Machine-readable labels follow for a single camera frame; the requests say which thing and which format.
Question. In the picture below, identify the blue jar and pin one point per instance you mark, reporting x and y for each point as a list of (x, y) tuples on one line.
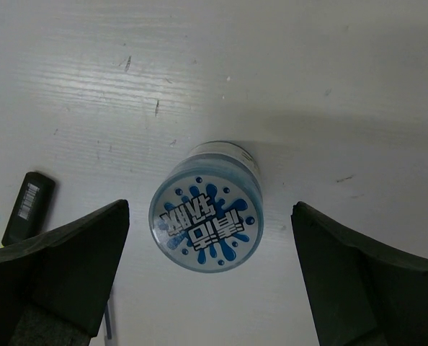
[(207, 215)]

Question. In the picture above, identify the blue pen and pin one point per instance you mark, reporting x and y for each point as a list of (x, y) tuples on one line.
[(109, 324)]

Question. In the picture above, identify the yellow highlighter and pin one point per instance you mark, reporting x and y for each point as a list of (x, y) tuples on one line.
[(30, 208)]

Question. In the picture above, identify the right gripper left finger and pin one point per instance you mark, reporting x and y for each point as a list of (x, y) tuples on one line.
[(55, 286)]

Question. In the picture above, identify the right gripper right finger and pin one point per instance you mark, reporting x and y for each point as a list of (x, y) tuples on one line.
[(361, 291)]

